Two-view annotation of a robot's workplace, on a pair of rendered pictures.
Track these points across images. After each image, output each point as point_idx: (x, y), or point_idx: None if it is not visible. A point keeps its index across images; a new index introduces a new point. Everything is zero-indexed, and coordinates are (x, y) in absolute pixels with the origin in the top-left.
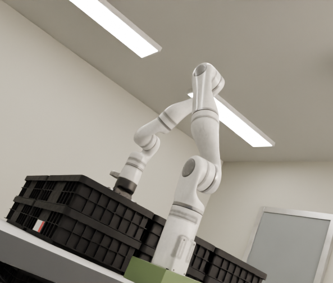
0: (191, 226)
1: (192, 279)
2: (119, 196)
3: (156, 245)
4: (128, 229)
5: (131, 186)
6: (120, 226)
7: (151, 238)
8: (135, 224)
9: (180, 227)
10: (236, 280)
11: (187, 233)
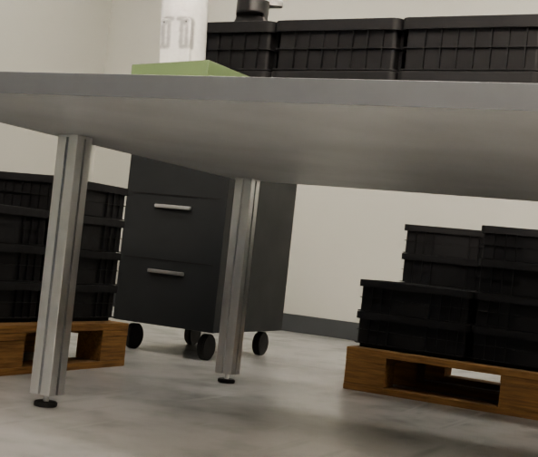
0: (171, 1)
1: (173, 62)
2: (214, 24)
3: (291, 63)
4: (242, 61)
5: (246, 4)
6: (232, 63)
7: (282, 58)
8: (252, 51)
9: (162, 9)
10: (471, 54)
11: (169, 11)
